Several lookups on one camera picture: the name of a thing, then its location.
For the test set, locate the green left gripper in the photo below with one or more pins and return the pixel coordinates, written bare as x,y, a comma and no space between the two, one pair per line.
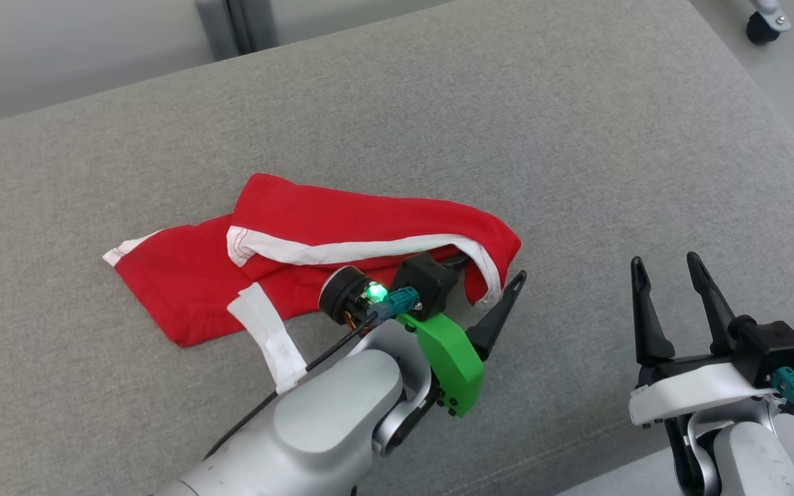
449,358

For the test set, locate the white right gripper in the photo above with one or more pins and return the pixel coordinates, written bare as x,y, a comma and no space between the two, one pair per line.
693,389

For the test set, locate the red garment with white trim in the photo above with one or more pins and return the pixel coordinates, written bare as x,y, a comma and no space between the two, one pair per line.
183,275

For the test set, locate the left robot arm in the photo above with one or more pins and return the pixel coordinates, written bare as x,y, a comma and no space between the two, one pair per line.
328,420

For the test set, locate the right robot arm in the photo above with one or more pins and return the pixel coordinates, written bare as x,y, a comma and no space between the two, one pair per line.
748,461

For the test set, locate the black caster wheel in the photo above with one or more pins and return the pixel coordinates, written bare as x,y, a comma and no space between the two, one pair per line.
762,27

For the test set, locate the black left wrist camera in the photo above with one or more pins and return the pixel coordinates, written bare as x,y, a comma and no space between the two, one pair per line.
424,279

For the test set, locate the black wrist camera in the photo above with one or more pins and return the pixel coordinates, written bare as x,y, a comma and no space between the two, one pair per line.
772,351
424,279

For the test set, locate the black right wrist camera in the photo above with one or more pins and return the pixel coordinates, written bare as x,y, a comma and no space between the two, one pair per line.
772,351

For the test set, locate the grey partition post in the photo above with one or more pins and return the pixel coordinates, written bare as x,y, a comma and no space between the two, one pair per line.
231,27

